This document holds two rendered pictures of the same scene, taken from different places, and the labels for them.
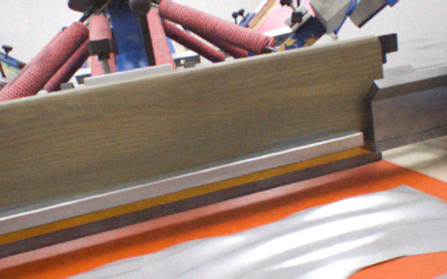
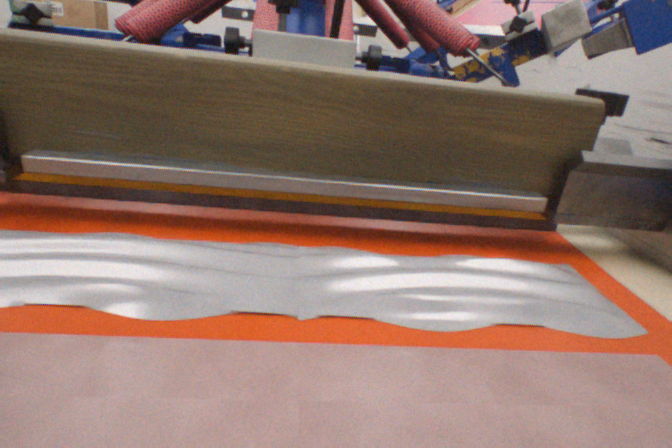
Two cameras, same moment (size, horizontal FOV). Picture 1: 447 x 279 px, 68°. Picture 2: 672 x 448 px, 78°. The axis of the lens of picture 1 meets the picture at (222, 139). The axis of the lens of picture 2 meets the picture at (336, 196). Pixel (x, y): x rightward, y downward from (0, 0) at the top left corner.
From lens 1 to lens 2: 0.05 m
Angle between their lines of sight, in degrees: 9
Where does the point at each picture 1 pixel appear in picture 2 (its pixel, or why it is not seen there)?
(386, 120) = (577, 194)
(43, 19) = not seen: outside the picture
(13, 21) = not seen: outside the picture
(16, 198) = (191, 152)
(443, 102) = (645, 196)
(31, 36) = not seen: outside the picture
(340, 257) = (485, 308)
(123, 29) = not seen: outside the picture
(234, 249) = (386, 269)
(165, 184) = (336, 186)
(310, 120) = (498, 169)
